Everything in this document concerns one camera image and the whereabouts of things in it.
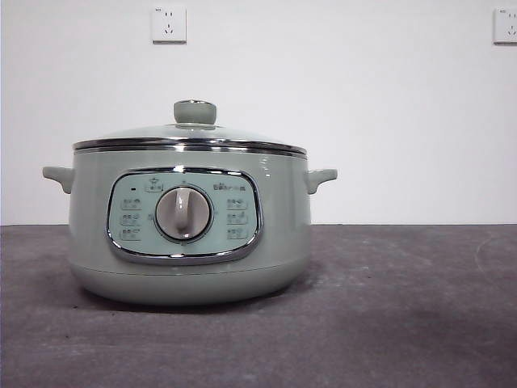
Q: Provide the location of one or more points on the glass lid with green knob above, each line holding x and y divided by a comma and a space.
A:
194, 112

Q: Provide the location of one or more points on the pale green electric cooking pot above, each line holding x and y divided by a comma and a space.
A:
97, 202

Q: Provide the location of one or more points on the white wall socket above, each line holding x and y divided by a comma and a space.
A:
507, 26
169, 25

